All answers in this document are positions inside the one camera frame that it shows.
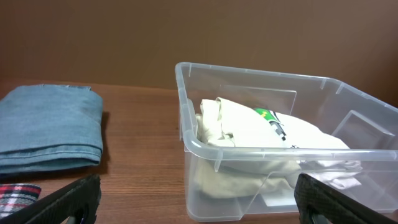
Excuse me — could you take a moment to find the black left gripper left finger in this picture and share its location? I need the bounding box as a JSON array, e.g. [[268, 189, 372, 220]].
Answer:
[[1, 174, 101, 224]]

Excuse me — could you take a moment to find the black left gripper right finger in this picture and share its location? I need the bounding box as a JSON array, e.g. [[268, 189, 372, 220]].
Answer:
[[294, 174, 397, 224]]

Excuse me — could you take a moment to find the white printed t-shirt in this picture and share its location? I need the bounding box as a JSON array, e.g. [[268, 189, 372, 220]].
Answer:
[[254, 107, 364, 190]]

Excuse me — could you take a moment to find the cream garment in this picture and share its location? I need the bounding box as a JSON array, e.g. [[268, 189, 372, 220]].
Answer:
[[194, 98, 300, 198]]

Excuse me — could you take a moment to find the folded red plaid shirt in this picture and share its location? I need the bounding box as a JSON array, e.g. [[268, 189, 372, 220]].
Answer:
[[0, 184, 42, 218]]

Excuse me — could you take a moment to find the folded blue denim garment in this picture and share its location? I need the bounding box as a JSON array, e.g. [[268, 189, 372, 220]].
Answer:
[[1, 84, 103, 175]]

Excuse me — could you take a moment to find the clear plastic storage bin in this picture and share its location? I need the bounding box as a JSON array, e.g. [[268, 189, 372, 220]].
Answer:
[[175, 62, 397, 222]]

